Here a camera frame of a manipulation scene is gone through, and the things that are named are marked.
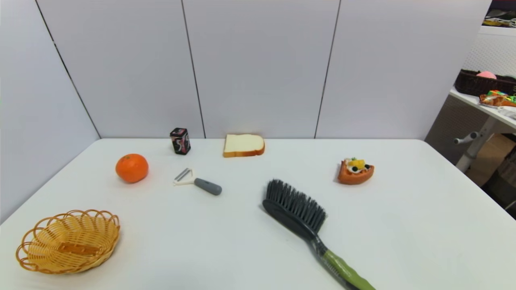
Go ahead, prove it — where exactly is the white peeler with grey handle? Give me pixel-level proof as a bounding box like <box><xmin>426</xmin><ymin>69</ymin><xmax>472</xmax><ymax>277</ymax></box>
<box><xmin>173</xmin><ymin>168</ymin><xmax>223</xmax><ymax>196</ymax></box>

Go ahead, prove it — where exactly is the black brush with green handle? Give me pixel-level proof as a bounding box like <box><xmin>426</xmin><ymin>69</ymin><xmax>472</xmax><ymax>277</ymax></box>
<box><xmin>262</xmin><ymin>179</ymin><xmax>376</xmax><ymax>290</ymax></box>

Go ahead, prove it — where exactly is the white bread slice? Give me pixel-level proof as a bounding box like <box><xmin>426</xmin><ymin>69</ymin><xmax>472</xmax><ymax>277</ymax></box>
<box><xmin>223</xmin><ymin>134</ymin><xmax>266</xmax><ymax>158</ymax></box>

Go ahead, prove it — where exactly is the small black patterned tin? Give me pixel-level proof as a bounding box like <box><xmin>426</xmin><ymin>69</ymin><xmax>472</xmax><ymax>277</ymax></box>
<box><xmin>170</xmin><ymin>128</ymin><xmax>191</xmax><ymax>155</ymax></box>

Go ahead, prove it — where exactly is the orange fruit tart slice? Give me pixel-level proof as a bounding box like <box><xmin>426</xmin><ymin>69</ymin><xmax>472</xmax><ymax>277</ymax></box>
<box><xmin>337</xmin><ymin>157</ymin><xmax>375</xmax><ymax>185</ymax></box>

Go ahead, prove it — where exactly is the orange fruit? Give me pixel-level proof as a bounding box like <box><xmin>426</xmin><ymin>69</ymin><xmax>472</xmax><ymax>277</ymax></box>
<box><xmin>115</xmin><ymin>153</ymin><xmax>149</xmax><ymax>184</ymax></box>

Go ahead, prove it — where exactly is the yellow wicker basket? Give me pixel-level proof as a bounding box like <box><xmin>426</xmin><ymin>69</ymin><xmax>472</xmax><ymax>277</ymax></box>
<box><xmin>15</xmin><ymin>209</ymin><xmax>121</xmax><ymax>275</ymax></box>

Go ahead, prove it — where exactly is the white side table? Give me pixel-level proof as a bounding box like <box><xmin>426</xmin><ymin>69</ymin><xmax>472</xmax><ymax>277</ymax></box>
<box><xmin>449</xmin><ymin>87</ymin><xmax>516</xmax><ymax>173</ymax></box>

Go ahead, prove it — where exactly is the dark brown wicker basket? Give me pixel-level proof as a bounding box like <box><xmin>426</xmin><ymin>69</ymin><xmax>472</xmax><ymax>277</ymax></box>
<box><xmin>454</xmin><ymin>69</ymin><xmax>516</xmax><ymax>96</ymax></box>

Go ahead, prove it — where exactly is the brown cardboard box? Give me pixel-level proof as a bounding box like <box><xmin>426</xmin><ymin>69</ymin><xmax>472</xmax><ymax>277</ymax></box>
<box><xmin>466</xmin><ymin>133</ymin><xmax>516</xmax><ymax>186</ymax></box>

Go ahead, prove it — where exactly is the colourful snack packet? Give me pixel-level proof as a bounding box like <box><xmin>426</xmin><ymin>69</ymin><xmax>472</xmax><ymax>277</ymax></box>
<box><xmin>479</xmin><ymin>90</ymin><xmax>516</xmax><ymax>108</ymax></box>

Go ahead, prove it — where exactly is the grey crank handle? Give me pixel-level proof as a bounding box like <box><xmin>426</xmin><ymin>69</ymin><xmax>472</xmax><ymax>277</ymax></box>
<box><xmin>454</xmin><ymin>131</ymin><xmax>482</xmax><ymax>145</ymax></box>

